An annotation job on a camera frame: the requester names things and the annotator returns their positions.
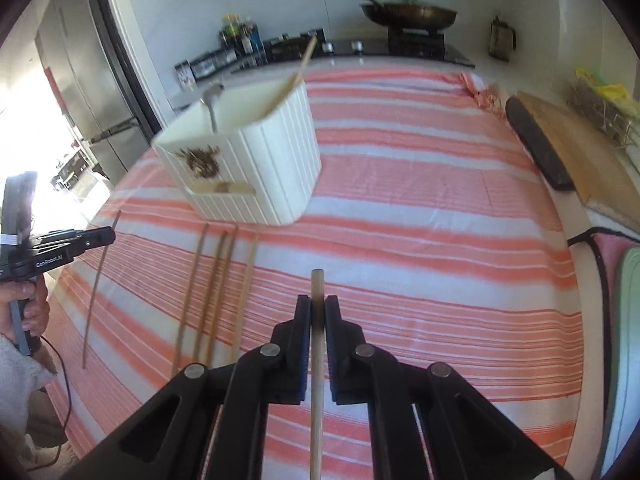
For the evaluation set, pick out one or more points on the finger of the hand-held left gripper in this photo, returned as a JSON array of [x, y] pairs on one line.
[[97, 239]]

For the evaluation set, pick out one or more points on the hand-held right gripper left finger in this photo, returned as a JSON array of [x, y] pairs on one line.
[[300, 375]]

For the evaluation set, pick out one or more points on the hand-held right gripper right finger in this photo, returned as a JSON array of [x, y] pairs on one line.
[[336, 375]]

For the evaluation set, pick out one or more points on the brown wooden chopstick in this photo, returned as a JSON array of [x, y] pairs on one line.
[[192, 290], [97, 285], [300, 67], [247, 285], [215, 285], [316, 435], [227, 280]]

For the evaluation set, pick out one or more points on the metal spoon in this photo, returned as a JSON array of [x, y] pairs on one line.
[[212, 94]]

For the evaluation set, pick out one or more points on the cream ribbed utensil holder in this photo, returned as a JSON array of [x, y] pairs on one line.
[[280, 160]]

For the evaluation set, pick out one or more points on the person's left forearm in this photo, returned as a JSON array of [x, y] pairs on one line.
[[20, 375]]

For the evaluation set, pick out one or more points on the person's left hand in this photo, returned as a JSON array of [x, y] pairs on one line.
[[37, 310]]

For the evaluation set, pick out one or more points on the dark wooden side table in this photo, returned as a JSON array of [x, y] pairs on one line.
[[75, 165]]

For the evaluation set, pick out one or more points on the grey refrigerator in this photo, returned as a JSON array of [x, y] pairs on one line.
[[90, 60]]

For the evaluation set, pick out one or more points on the white label jar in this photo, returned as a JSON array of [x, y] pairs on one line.
[[184, 76]]

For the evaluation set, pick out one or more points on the pink striped tablecloth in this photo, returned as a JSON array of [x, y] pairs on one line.
[[425, 210]]

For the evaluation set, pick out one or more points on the yellow cap oil bottle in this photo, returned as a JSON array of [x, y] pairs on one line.
[[231, 32]]

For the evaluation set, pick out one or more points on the black burner grate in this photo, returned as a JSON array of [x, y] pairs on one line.
[[292, 47], [417, 42]]

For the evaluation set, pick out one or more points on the pale green tray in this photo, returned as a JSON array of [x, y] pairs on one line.
[[627, 335]]

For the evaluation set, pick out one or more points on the pink mat black edge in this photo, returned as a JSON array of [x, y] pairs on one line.
[[615, 255]]

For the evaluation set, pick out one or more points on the black oblong bar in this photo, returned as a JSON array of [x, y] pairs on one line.
[[535, 145]]

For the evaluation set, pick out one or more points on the black glass cooktop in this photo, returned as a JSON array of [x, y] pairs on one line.
[[370, 49]]

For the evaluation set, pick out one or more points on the wooden cutting board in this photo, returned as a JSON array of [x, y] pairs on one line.
[[575, 150]]

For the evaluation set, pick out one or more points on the dark wok with glass lid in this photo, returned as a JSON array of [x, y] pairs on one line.
[[415, 14]]

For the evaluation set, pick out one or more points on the glass french press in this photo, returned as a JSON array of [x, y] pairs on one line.
[[501, 40]]

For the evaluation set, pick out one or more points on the yellow cloth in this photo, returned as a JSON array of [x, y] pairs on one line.
[[607, 91]]

